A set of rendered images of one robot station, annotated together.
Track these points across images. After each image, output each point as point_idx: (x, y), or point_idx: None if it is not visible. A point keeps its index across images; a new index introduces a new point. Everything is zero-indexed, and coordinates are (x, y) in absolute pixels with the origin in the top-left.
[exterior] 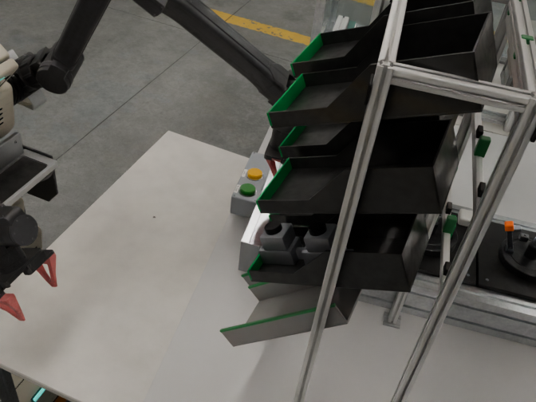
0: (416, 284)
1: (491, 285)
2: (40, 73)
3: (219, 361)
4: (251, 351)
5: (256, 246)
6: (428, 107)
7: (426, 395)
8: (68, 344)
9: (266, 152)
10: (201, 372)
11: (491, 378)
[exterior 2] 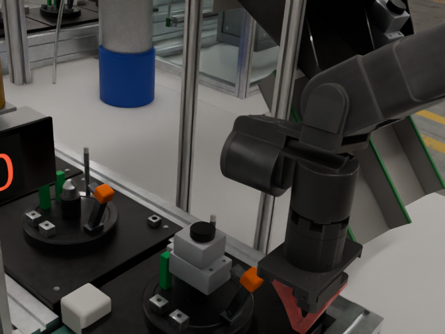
0: (155, 197)
1: (71, 166)
2: None
3: (416, 272)
4: (375, 269)
5: (357, 304)
6: None
7: (206, 189)
8: None
9: (359, 247)
10: (440, 270)
11: (130, 179)
